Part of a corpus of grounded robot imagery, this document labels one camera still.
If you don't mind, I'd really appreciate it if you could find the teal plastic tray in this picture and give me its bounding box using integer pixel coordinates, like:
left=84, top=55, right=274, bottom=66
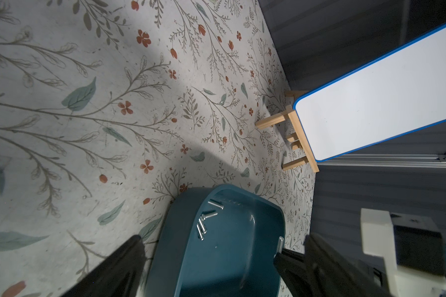
left=144, top=184, right=285, bottom=297

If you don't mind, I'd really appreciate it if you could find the blue framed whiteboard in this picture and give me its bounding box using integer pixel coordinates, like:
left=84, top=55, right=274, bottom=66
left=293, top=24, right=446, bottom=162

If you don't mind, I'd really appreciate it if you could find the small wooden easel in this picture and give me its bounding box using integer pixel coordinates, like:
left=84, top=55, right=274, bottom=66
left=254, top=90, right=320, bottom=174

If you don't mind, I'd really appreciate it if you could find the silver screw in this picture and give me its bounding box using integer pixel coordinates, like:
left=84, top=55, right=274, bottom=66
left=201, top=211, right=218, bottom=221
left=196, top=224, right=204, bottom=241
left=208, top=200, right=224, bottom=210
left=198, top=218, right=208, bottom=234
left=276, top=236, right=284, bottom=255

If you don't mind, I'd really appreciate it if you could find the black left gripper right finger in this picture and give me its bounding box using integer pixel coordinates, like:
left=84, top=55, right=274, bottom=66
left=304, top=233, right=391, bottom=297

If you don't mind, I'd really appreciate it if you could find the aluminium frame rail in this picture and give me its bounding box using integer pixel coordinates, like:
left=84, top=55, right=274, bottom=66
left=317, top=153, right=446, bottom=169

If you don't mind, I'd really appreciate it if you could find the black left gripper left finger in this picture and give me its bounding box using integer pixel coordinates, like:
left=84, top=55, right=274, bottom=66
left=63, top=235, right=146, bottom=297

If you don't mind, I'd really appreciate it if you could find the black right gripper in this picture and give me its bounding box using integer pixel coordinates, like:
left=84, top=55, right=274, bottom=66
left=273, top=248, right=320, bottom=297

